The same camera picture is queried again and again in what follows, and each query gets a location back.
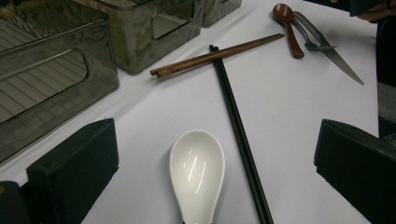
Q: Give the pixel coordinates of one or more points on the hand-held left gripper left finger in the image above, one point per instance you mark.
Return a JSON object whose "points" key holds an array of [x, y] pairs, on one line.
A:
{"points": [[74, 168]]}

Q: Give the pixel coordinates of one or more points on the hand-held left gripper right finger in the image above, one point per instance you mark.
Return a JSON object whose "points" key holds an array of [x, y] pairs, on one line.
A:
{"points": [[358, 168]]}

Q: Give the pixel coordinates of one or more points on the metal knife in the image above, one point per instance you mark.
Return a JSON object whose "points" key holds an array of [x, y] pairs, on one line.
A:
{"points": [[339, 60]]}

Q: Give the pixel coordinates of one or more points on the metal fork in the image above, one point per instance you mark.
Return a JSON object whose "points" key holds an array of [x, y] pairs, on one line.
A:
{"points": [[311, 45]]}

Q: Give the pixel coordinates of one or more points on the brown wooden spoon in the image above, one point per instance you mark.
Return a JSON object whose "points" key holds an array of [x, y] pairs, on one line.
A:
{"points": [[284, 14]]}

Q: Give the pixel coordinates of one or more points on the smoky transparent plastic bin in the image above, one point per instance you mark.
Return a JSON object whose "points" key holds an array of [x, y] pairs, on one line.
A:
{"points": [[102, 77], [134, 40], [218, 12]]}

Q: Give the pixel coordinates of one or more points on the brown wooden chopstick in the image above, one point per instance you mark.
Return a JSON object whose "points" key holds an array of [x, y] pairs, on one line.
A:
{"points": [[174, 70], [249, 43]]}

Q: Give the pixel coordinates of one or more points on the black chopstick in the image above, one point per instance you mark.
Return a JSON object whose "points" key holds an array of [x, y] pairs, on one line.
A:
{"points": [[235, 124], [240, 124]]}

